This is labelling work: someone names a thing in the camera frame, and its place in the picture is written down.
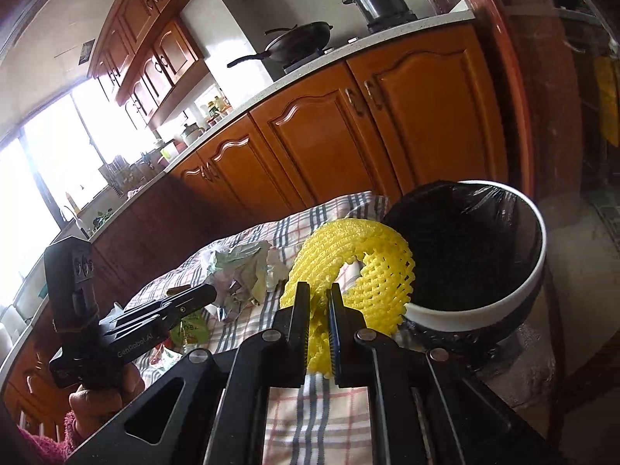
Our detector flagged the pink sleeve left forearm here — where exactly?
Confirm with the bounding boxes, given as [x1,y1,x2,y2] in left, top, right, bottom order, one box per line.
[20,412,83,465]

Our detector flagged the wooden kitchen cabinets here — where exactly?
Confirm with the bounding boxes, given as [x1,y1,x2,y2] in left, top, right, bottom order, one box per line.
[0,22,510,442]
[88,0,209,130]

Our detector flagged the black wok on stove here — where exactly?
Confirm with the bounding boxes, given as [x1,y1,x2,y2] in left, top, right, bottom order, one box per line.
[227,21,333,68]

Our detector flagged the yellow foam fruit net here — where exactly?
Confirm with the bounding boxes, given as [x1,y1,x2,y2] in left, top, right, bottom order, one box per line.
[279,219,415,378]

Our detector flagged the plaid tablecloth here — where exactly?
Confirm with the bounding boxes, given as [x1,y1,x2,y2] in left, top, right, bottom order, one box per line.
[123,190,423,465]

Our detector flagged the person's left hand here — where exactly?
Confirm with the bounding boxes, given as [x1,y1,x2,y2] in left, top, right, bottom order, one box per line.
[68,363,145,439]

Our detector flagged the wooden lower kitchen cabinets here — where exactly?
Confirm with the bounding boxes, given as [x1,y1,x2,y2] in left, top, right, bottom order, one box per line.
[0,22,510,442]

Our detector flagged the white bin with black bag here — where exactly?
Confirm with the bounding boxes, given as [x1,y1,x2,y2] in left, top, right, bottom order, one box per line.
[382,179,548,369]

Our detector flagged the wooden upper kitchen cabinets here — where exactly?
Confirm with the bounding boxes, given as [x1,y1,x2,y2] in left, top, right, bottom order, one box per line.
[88,0,209,130]

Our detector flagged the steel pot with lid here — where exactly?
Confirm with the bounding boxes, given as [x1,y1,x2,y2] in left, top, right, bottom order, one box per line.
[341,0,411,25]

